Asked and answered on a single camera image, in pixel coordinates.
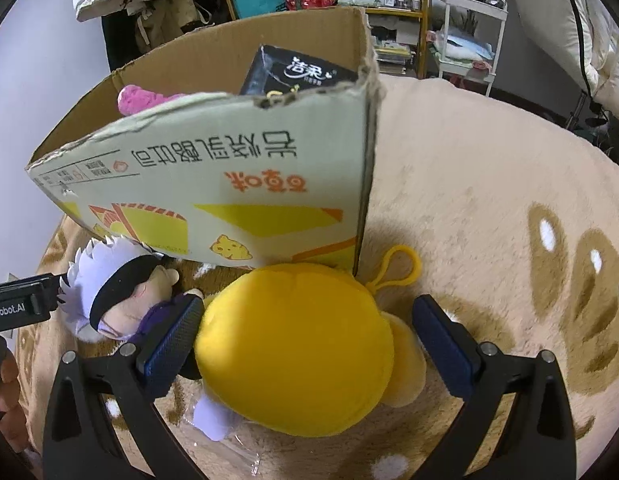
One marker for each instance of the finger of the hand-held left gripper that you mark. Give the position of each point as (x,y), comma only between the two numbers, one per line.
(41,290)

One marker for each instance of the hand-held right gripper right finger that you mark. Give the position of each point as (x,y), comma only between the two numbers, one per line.
(444,350)

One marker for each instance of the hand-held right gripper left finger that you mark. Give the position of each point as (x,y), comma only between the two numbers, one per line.
(172,340)

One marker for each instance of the white-haired plush doll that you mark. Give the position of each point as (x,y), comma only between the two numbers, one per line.
(114,285)

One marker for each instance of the yellow plush toy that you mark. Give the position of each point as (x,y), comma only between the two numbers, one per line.
(294,350)

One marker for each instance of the printed cardboard box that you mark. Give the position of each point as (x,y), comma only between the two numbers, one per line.
(214,175)

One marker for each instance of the pink plush toy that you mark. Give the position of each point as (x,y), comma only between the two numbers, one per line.
(139,100)

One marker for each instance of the black tissue pack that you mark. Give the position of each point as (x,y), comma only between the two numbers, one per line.
(294,72)

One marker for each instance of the person's left hand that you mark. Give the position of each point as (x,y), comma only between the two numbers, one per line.
(9,400)

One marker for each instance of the black coat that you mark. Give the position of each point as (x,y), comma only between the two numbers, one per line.
(121,40)

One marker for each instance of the beige coat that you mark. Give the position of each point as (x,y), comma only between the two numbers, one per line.
(164,15)

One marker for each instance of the wide pile of books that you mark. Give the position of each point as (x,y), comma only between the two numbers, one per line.
(392,52)

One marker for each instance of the light blue folded cloth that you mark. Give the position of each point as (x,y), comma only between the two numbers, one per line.
(464,47)

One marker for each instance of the wooden shelf unit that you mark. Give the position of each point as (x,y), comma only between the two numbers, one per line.
(419,25)

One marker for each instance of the white trolley cart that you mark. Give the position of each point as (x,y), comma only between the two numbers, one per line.
(499,25)

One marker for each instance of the cream recliner chair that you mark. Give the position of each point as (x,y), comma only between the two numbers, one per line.
(564,15)

